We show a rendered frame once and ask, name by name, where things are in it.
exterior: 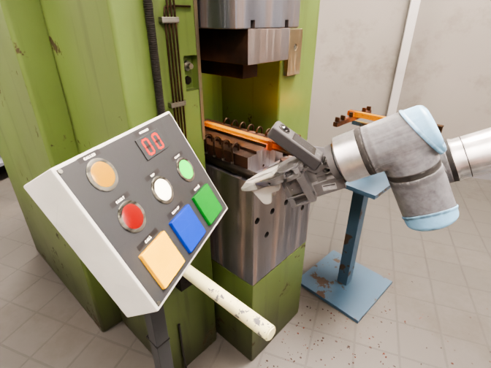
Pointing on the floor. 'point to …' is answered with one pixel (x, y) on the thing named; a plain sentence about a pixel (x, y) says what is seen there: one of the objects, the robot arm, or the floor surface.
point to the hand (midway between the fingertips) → (245, 184)
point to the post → (155, 321)
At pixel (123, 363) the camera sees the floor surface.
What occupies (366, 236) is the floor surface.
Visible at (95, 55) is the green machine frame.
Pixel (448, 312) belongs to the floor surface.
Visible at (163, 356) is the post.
